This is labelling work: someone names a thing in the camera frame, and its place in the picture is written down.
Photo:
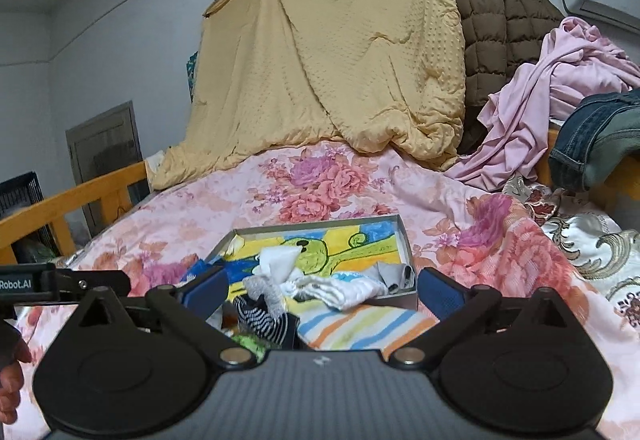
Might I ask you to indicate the wooden bed rail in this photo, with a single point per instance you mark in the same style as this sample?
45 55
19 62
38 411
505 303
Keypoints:
110 191

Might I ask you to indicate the grey wall cabinet door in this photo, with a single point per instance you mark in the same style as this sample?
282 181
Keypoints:
104 144

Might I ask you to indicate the blue denim jeans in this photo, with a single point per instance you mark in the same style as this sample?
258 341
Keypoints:
593 141

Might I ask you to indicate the pastel striped towel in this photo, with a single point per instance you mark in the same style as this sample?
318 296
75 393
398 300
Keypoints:
366 327

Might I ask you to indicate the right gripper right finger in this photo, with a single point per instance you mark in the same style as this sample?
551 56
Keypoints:
440 294

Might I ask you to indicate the yellow dotted quilt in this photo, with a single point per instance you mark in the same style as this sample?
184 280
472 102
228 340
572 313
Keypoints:
277 73

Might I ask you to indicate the person's left hand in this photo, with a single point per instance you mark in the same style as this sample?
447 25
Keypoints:
14 353

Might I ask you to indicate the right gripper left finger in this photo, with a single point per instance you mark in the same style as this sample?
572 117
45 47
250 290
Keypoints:
203 289

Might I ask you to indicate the white gold patterned bedcover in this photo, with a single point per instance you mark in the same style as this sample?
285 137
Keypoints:
602 252

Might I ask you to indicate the brown quilted jacket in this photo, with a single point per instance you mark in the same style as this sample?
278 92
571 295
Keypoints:
499 36

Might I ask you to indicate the white fluffy cloth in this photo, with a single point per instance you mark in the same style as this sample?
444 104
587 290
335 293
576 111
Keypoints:
341 291

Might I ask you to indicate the black white striped sock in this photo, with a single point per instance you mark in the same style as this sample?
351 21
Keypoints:
253 316

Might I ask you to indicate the teal wall hanging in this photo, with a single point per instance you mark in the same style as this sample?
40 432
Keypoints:
190 73

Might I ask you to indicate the white folded cloth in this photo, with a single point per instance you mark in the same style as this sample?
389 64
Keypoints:
279 263

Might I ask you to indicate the pink floral bedsheet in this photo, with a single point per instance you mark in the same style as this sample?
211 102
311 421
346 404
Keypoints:
473 236

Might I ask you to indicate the grey white sock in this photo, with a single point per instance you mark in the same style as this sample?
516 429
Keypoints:
396 277

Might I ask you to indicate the pink garment pile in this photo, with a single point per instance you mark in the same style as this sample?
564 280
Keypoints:
575 61

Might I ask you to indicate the grey box with cartoon towel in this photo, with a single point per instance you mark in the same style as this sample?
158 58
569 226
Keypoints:
350 245

